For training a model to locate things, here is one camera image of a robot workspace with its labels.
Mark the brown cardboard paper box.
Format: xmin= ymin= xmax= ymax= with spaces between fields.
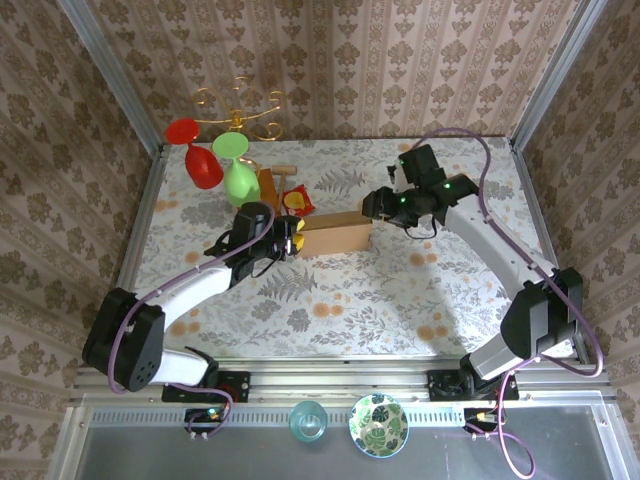
xmin=294 ymin=210 xmax=374 ymax=259

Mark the red snack packet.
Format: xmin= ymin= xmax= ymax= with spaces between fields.
xmin=281 ymin=183 xmax=316 ymax=218

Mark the brown wooden board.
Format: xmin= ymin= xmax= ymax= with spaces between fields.
xmin=255 ymin=168 xmax=280 ymax=212

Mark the small wooden mallet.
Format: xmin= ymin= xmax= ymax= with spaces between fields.
xmin=271 ymin=165 xmax=297 ymax=204

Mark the green plastic wine glass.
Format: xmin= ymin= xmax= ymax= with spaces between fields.
xmin=211 ymin=130 xmax=262 ymax=208

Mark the floral tablecloth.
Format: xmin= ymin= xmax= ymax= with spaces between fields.
xmin=117 ymin=137 xmax=576 ymax=359

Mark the red plastic wine glass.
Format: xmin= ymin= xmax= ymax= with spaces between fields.
xmin=164 ymin=117 xmax=225 ymax=190

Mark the clear blue glass cup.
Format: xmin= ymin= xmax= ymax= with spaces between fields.
xmin=288 ymin=399 xmax=329 ymax=442

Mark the left small controller board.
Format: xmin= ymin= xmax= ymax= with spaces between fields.
xmin=184 ymin=407 xmax=225 ymax=435

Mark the small controller board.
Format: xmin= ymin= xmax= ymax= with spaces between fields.
xmin=184 ymin=407 xmax=225 ymax=435
xmin=463 ymin=407 xmax=506 ymax=435

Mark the green leaf pattern bowl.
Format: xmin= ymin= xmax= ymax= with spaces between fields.
xmin=348 ymin=392 xmax=410 ymax=459

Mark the right small controller board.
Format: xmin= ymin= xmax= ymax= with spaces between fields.
xmin=463 ymin=407 xmax=506 ymax=435

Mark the aluminium table side rail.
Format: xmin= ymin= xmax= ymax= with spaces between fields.
xmin=93 ymin=143 xmax=166 ymax=369
xmin=507 ymin=135 xmax=589 ymax=364

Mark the gold wire glass rack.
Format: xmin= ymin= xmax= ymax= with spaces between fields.
xmin=193 ymin=74 xmax=287 ymax=174

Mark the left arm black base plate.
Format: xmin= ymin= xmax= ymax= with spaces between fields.
xmin=160 ymin=370 xmax=251 ymax=404

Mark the aluminium mounting rail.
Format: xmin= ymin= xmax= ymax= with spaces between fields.
xmin=73 ymin=355 xmax=614 ymax=404

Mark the aluminium frame post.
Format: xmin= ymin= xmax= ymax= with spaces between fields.
xmin=54 ymin=0 xmax=166 ymax=156
xmin=509 ymin=0 xmax=609 ymax=151

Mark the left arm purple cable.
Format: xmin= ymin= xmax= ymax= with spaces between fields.
xmin=107 ymin=202 xmax=277 ymax=441

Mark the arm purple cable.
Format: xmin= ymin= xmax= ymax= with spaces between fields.
xmin=409 ymin=127 xmax=605 ymax=476
xmin=107 ymin=202 xmax=277 ymax=441

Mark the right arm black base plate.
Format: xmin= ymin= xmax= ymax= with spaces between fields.
xmin=427 ymin=369 xmax=521 ymax=402

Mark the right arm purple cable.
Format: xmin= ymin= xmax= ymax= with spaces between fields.
xmin=409 ymin=127 xmax=605 ymax=476

